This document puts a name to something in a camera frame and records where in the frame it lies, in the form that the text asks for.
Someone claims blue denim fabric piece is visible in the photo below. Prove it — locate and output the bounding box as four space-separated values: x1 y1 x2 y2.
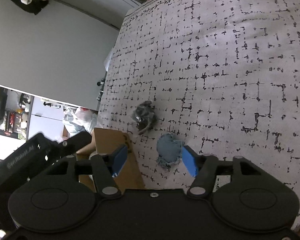
156 133 184 171

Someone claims dark sock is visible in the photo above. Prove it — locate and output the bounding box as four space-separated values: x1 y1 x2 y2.
132 100 157 135

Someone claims brown cardboard box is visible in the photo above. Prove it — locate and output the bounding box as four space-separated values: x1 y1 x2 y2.
77 128 145 192

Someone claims white plastic bags pile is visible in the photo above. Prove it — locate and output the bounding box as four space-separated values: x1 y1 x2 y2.
62 107 97 136

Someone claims kitchen shelf with items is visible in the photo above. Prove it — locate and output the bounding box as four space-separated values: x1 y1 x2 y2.
0 87 34 140

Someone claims black tripod on floor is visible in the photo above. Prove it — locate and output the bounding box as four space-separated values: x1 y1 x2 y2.
97 77 106 102

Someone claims grid pattern bed blanket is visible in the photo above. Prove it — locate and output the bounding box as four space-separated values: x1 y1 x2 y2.
96 0 300 230

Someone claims white small appliance box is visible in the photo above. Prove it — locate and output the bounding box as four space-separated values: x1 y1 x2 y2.
104 47 114 72

